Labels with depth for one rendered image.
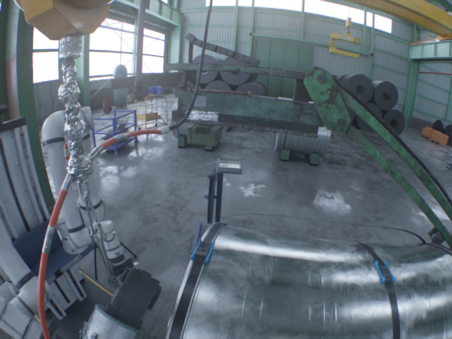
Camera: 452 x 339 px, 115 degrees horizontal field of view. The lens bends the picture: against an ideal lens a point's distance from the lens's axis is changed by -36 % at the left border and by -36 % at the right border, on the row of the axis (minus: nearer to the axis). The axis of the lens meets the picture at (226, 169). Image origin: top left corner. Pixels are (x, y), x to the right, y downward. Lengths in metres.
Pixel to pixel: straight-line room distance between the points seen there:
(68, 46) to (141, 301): 0.54
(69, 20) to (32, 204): 1.30
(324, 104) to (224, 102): 0.48
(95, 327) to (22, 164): 1.03
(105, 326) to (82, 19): 0.59
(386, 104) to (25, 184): 13.29
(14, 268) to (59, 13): 0.74
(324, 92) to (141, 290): 1.03
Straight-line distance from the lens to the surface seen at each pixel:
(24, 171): 1.43
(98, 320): 0.60
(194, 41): 1.18
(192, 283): 0.72
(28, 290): 0.86
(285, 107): 1.10
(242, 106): 1.11
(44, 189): 4.00
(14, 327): 0.74
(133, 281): 0.58
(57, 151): 1.14
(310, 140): 5.49
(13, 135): 1.42
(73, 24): 0.35
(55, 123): 1.14
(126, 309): 0.59
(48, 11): 0.35
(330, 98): 1.09
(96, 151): 0.43
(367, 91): 12.57
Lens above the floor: 1.93
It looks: 24 degrees down
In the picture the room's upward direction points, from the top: 4 degrees clockwise
